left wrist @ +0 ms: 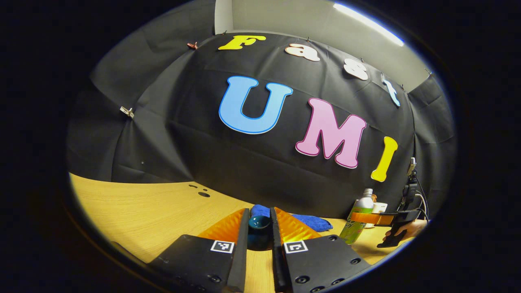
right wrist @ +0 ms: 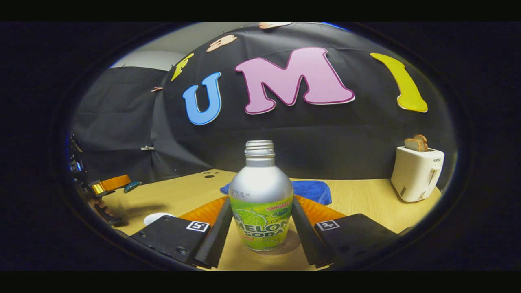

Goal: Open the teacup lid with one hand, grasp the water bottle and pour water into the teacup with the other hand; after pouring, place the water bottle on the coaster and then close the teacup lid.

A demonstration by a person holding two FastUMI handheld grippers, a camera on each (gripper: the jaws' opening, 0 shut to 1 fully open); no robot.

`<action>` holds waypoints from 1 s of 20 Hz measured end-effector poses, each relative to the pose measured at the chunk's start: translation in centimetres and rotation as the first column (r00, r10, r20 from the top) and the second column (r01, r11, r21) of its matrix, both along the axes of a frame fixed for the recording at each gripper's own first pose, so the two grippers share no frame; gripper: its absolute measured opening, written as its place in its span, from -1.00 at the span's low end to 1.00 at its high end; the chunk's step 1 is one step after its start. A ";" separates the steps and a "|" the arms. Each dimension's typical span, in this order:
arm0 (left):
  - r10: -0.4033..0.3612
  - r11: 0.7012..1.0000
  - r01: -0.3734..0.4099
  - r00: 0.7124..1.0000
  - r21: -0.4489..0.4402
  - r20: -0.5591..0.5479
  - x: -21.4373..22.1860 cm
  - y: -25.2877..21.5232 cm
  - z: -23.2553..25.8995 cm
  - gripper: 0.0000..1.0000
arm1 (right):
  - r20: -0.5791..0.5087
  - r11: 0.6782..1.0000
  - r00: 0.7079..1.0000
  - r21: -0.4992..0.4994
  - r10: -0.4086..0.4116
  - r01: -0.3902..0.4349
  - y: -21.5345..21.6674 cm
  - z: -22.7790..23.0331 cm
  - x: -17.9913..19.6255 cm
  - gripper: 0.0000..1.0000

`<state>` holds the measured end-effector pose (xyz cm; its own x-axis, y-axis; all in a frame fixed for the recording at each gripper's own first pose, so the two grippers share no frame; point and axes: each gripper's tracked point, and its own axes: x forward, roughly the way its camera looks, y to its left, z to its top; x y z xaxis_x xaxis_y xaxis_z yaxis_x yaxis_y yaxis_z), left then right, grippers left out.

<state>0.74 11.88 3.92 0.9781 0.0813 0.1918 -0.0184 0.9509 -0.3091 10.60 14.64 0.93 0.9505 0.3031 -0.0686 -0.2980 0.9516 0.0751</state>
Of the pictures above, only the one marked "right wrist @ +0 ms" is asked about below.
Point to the black backdrop cloth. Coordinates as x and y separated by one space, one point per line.
325 138

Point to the white toaster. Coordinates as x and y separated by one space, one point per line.
415 175

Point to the brown bread slice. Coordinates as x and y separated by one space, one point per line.
423 142

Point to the light bread slice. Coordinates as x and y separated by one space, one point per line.
411 145

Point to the metal clip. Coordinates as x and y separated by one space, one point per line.
147 148

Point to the silver green-label water bottle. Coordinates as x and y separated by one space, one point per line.
260 191

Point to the blue towel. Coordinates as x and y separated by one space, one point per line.
311 191

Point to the white and teal teacup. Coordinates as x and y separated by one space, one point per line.
158 217

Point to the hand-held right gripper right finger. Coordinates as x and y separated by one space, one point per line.
305 240

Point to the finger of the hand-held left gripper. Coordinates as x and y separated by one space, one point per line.
116 182

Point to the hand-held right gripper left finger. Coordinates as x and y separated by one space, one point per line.
215 240

